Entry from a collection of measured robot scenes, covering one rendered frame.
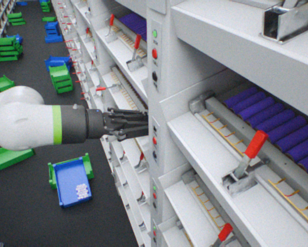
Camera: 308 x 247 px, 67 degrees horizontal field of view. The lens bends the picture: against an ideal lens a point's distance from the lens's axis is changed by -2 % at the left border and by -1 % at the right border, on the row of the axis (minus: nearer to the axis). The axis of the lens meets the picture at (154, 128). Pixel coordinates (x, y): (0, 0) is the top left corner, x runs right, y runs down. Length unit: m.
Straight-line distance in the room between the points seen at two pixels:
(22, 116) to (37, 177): 1.47
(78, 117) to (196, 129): 0.27
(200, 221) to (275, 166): 0.24
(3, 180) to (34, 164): 0.23
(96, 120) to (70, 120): 0.06
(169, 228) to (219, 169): 0.42
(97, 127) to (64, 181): 1.25
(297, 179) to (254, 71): 0.15
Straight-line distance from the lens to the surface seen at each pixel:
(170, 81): 0.41
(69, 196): 1.75
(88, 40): 1.61
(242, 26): 0.26
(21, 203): 1.88
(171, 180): 0.57
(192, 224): 0.54
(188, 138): 0.41
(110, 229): 1.58
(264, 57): 0.23
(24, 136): 0.55
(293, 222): 0.33
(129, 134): 0.58
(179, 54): 0.40
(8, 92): 0.68
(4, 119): 0.55
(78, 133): 0.56
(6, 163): 2.18
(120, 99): 0.92
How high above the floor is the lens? 1.35
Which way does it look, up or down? 37 degrees down
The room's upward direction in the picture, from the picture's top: straight up
